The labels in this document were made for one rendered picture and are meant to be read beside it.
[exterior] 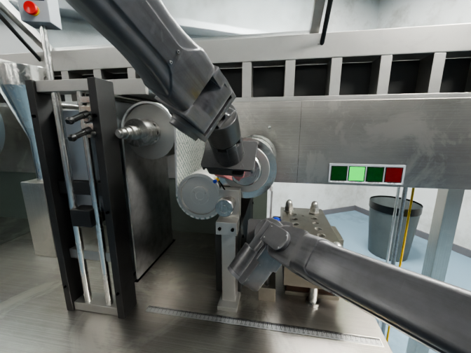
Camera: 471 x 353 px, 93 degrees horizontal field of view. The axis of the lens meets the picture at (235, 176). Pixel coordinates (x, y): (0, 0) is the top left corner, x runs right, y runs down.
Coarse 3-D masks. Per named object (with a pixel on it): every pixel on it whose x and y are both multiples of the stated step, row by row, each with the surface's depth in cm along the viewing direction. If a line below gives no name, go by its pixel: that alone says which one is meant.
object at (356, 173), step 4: (352, 168) 81; (356, 168) 80; (360, 168) 80; (364, 168) 80; (352, 172) 81; (356, 172) 81; (360, 172) 80; (352, 176) 81; (356, 176) 81; (360, 176) 81; (348, 180) 82; (352, 180) 81; (356, 180) 81; (360, 180) 81
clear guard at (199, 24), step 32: (192, 0) 71; (224, 0) 71; (256, 0) 70; (288, 0) 69; (64, 32) 86; (96, 32) 85; (192, 32) 81; (224, 32) 80; (256, 32) 79; (288, 32) 78
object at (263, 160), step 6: (258, 150) 52; (258, 156) 53; (264, 156) 52; (264, 162) 53; (264, 168) 53; (264, 174) 53; (228, 180) 55; (258, 180) 54; (264, 180) 54; (234, 186) 55; (240, 186) 55; (246, 186) 55; (252, 186) 54; (258, 186) 54
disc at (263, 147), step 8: (264, 144) 52; (264, 152) 53; (272, 160) 53; (272, 168) 53; (272, 176) 53; (224, 184) 56; (264, 184) 54; (248, 192) 55; (256, 192) 55; (264, 192) 55
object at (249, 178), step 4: (256, 160) 51; (256, 164) 51; (260, 164) 53; (256, 168) 52; (260, 168) 52; (248, 172) 53; (256, 172) 52; (260, 172) 52; (244, 176) 53; (248, 176) 52; (252, 176) 52; (256, 176) 52; (236, 180) 53; (240, 180) 53; (244, 180) 53; (248, 180) 53; (252, 180) 52; (256, 180) 52; (240, 184) 53; (244, 184) 53; (248, 184) 53
